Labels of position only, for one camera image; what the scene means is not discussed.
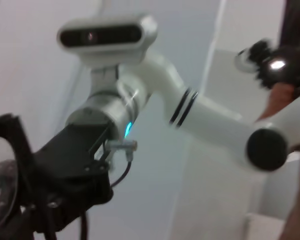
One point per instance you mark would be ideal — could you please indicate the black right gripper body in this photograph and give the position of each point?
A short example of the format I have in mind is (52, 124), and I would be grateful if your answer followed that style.
(65, 170)

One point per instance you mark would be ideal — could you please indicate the black thin-frame glasses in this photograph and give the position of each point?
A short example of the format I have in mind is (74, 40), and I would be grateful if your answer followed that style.
(20, 140)

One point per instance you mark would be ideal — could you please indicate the black background camera rig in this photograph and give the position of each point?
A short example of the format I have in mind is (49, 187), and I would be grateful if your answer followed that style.
(295, 75)

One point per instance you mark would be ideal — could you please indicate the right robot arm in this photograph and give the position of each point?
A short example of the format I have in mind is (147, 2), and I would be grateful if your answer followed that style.
(215, 112)

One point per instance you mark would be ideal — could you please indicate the bystander hand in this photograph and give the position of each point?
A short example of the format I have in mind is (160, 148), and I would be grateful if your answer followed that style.
(280, 96)

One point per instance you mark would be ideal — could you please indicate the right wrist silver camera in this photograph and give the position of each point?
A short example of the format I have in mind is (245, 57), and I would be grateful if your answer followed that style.
(105, 37)

